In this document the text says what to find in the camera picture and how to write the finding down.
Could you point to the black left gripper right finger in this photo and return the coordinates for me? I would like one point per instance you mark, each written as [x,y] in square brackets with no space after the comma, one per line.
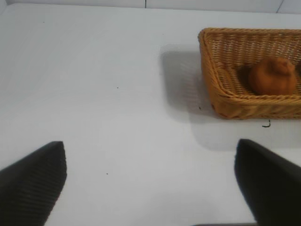
[272,183]

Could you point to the orange pumpkin-shaped bread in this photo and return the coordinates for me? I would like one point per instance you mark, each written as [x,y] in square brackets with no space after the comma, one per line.
[270,80]

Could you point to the woven wicker rectangular basket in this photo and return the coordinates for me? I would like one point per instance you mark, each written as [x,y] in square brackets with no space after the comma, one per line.
[235,103]

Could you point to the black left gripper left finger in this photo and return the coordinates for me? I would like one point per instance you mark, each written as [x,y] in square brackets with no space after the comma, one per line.
[30,188]

